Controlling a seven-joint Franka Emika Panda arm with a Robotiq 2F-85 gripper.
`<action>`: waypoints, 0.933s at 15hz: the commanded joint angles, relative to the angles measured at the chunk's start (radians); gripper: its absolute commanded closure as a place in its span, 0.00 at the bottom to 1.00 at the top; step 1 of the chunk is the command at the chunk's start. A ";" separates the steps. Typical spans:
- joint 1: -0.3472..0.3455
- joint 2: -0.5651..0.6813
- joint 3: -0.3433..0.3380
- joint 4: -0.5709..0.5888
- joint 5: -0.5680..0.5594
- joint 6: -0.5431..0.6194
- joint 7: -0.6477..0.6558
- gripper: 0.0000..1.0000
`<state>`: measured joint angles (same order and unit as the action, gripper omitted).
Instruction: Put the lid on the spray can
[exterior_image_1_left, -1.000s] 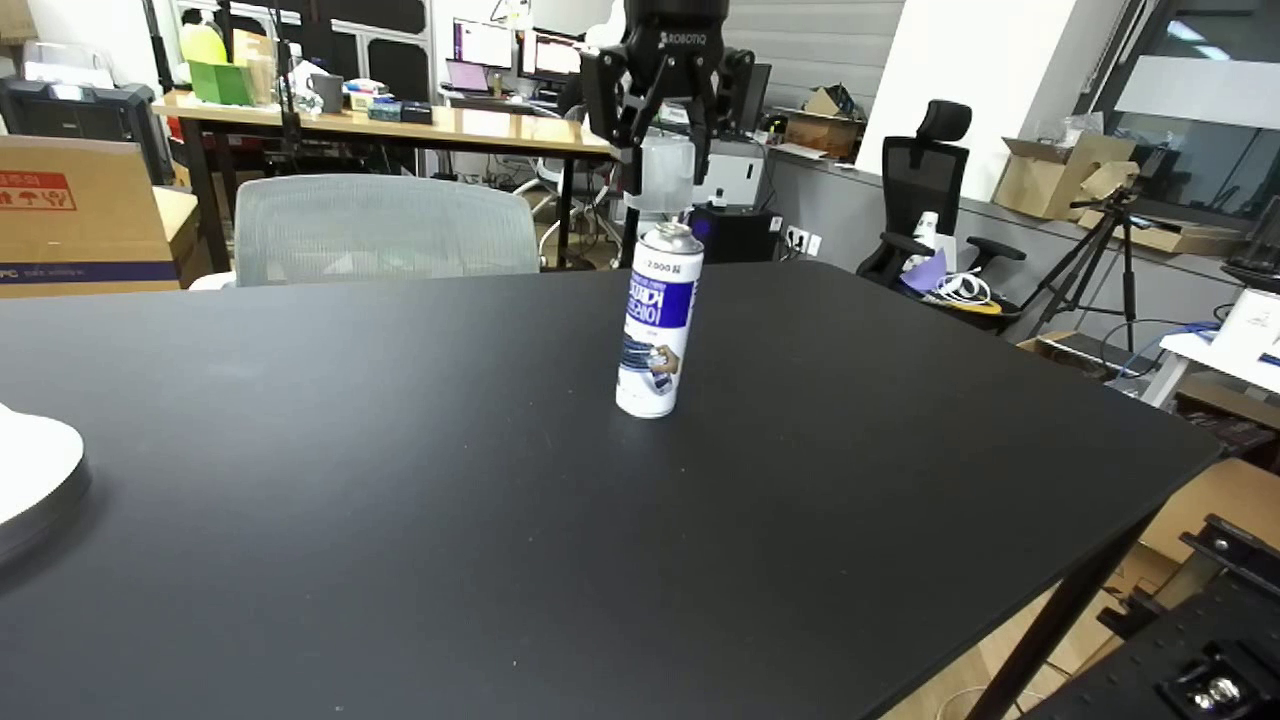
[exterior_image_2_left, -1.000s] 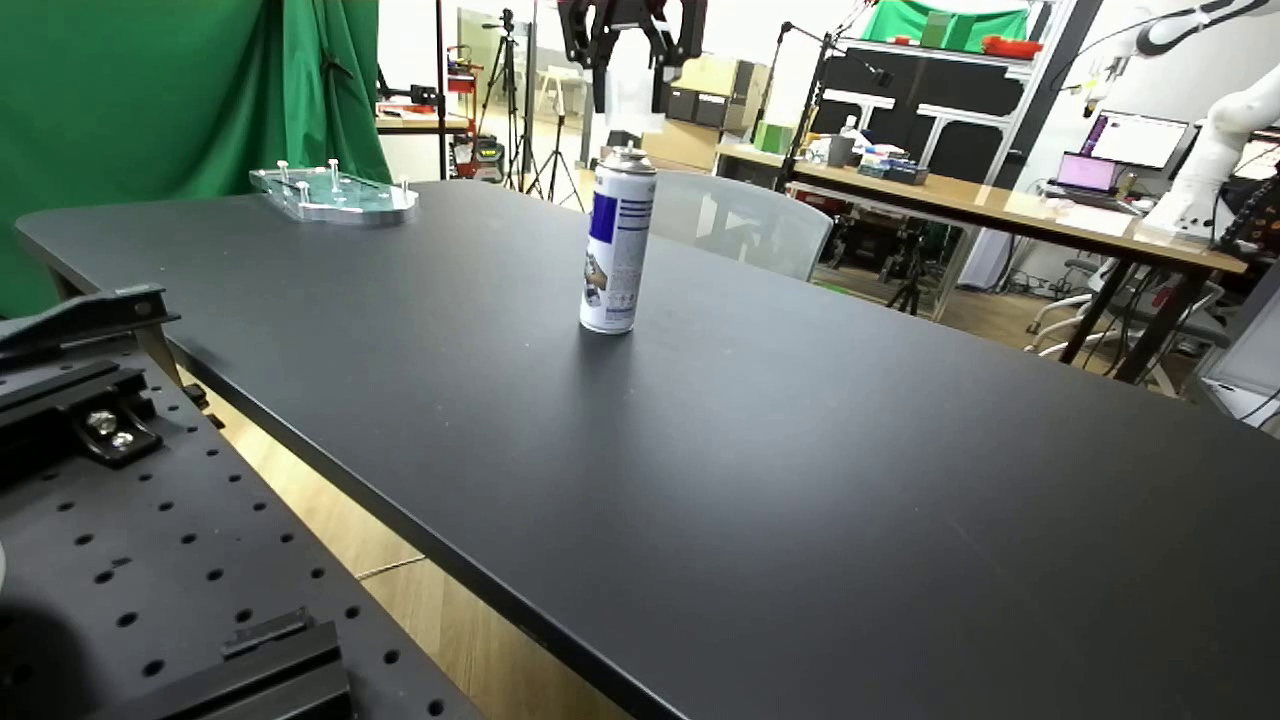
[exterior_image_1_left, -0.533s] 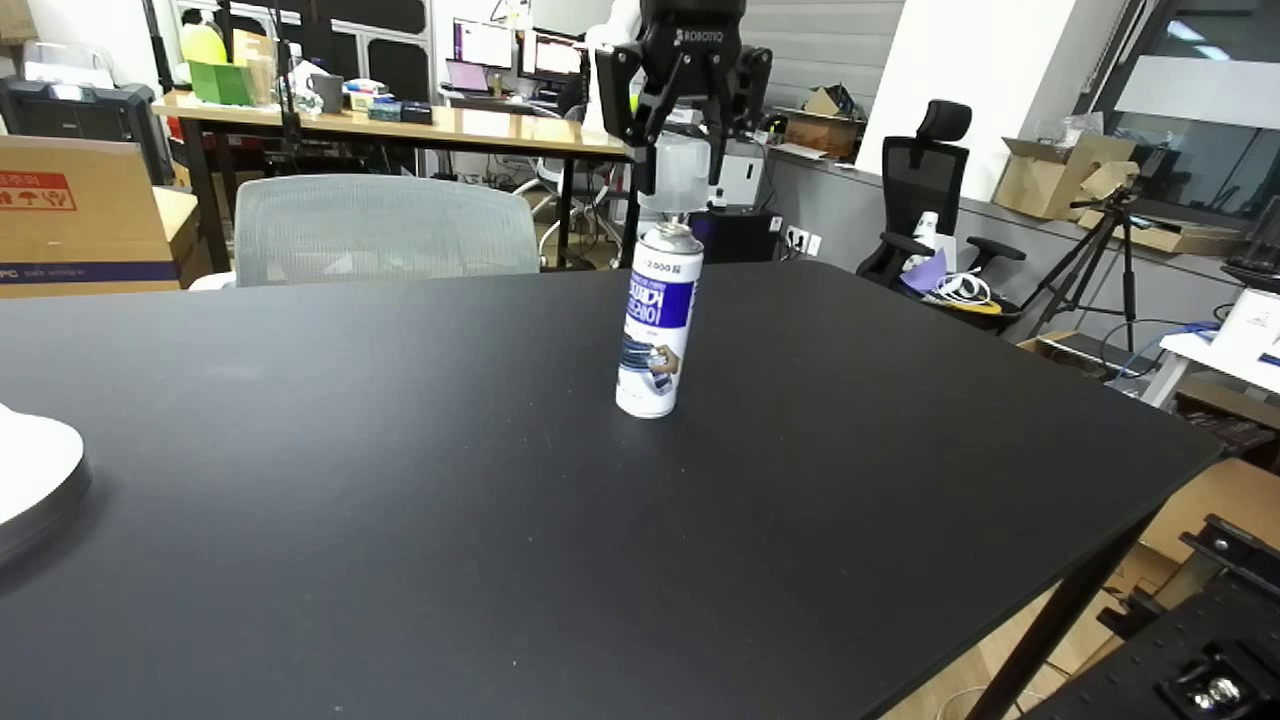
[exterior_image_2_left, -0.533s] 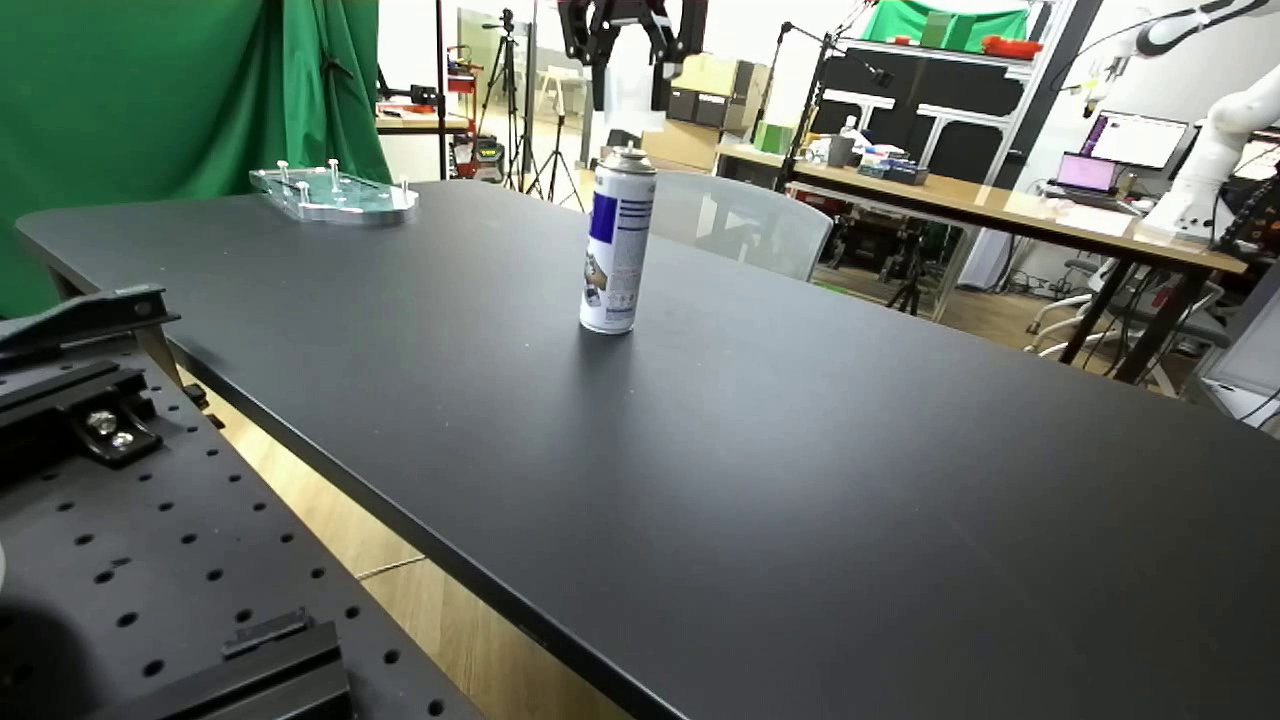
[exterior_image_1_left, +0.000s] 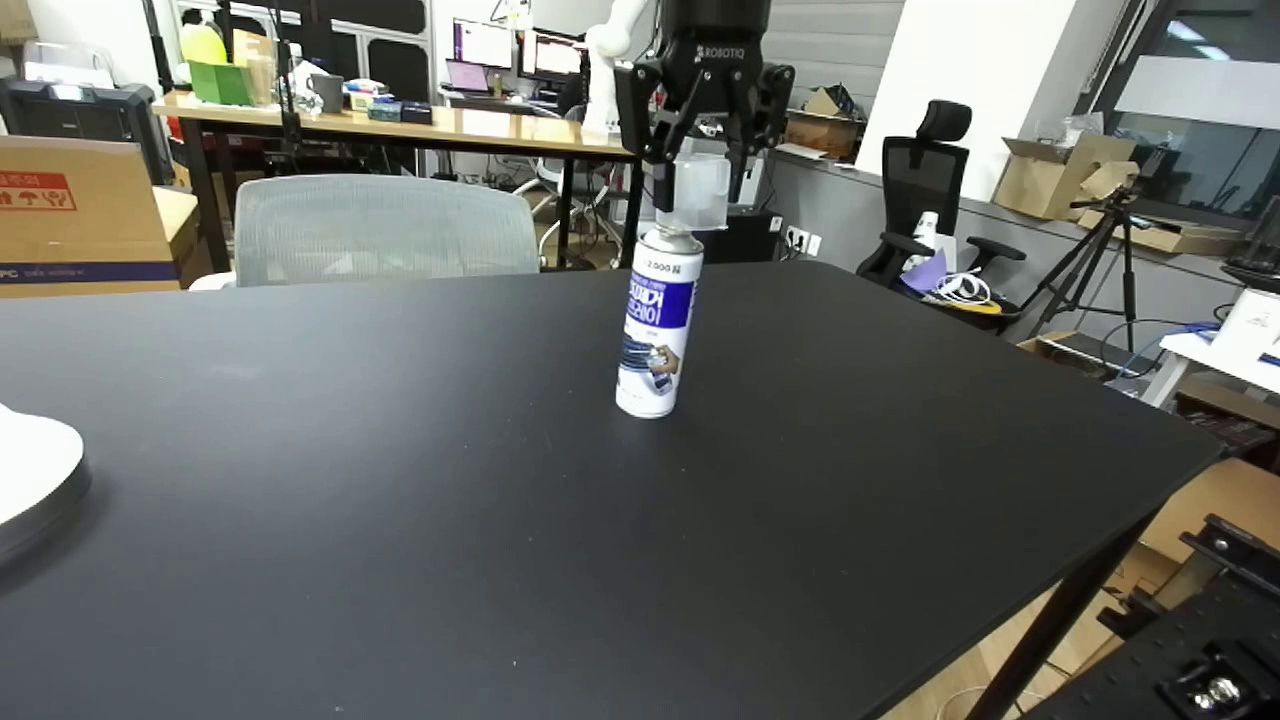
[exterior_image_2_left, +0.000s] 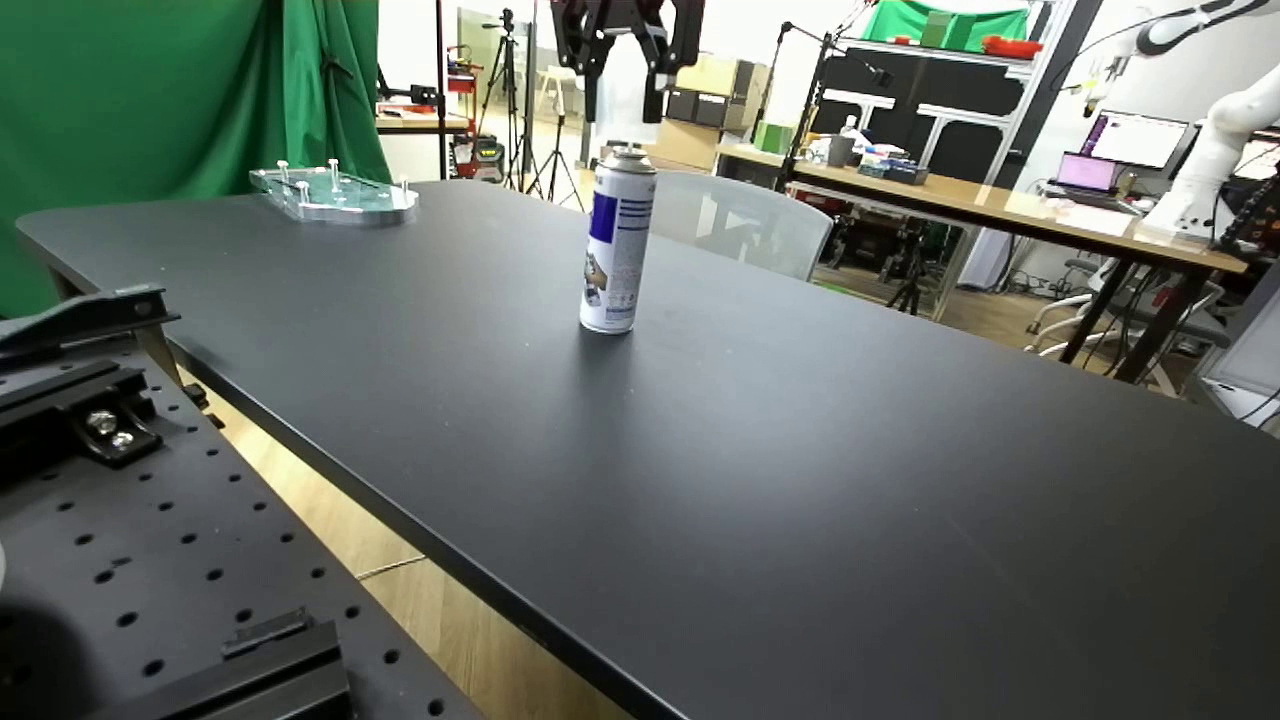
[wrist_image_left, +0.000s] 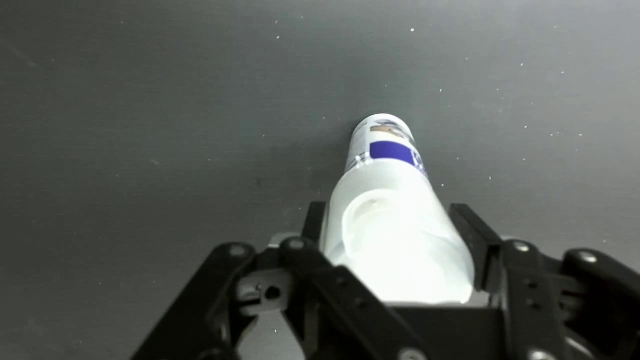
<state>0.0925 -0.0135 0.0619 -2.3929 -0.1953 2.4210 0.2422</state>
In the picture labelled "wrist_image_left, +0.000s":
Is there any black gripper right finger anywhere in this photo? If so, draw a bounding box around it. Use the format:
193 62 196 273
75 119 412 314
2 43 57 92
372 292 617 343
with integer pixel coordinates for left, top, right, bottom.
449 202 640 360

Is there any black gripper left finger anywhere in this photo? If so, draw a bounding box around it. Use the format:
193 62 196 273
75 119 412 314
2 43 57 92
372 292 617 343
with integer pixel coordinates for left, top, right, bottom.
132 198 436 360

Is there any white blue spray can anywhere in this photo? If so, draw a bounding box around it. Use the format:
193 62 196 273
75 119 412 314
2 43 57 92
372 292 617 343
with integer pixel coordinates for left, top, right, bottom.
342 110 430 180

